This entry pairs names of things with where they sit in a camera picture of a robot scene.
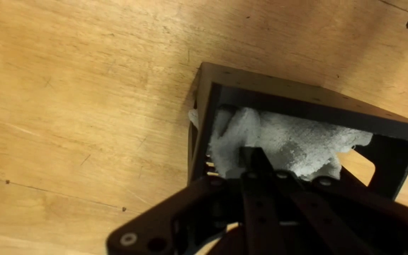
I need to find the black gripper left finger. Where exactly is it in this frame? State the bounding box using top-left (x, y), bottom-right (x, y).
top-left (105, 146), bottom-right (281, 255)

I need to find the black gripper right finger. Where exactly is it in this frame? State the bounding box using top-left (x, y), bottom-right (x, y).
top-left (255, 146), bottom-right (408, 255)

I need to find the white cloth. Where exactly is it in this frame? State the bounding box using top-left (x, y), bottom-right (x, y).
top-left (187, 106), bottom-right (374, 181)

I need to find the black box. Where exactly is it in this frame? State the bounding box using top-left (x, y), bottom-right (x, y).
top-left (187, 61), bottom-right (408, 200)

